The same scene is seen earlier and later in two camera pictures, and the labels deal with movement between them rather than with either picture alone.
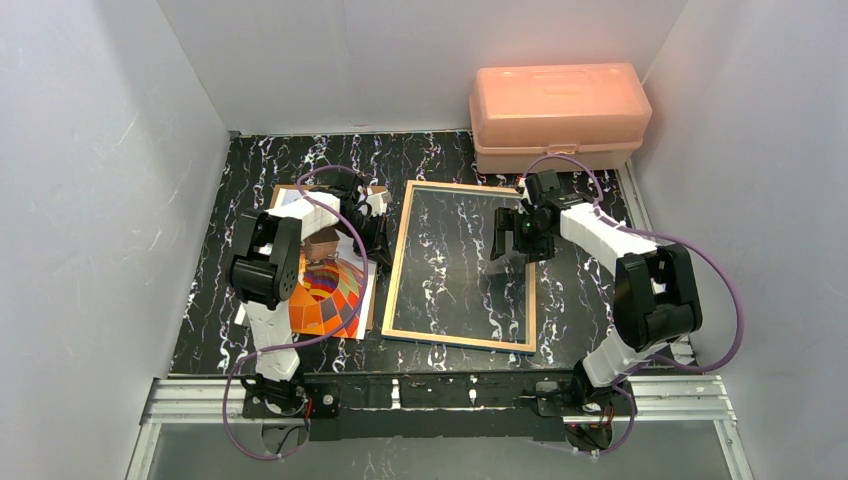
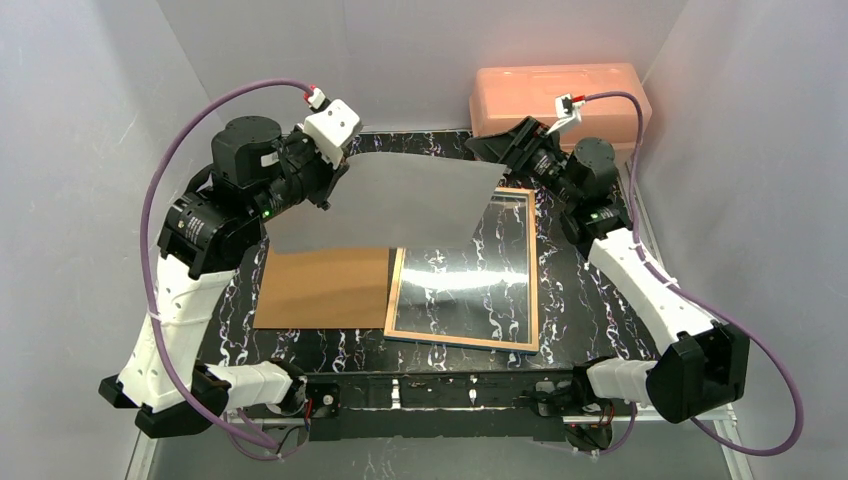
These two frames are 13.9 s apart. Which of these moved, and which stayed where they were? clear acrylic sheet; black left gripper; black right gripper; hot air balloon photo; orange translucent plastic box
Moved: black right gripper; hot air balloon photo; black left gripper
Stayed: clear acrylic sheet; orange translucent plastic box
